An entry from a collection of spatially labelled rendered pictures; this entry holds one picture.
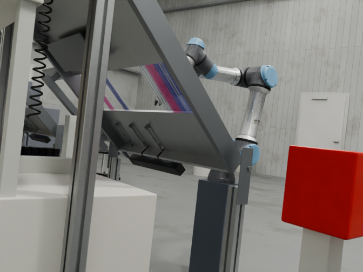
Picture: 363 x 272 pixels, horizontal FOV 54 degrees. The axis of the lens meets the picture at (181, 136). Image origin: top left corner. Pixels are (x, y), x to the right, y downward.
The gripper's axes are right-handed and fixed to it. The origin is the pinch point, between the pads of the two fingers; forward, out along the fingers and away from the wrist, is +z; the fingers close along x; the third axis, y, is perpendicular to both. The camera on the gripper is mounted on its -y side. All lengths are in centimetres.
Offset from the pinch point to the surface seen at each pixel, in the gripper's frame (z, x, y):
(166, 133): 15.5, -20.2, -1.6
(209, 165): 21.1, -39.4, 6.3
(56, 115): -30, 303, 66
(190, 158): 20.0, -28.7, 6.6
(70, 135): 25, 46, -5
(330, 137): -362, 294, 617
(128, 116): 13.6, -2.0, -8.7
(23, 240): 63, -49, -38
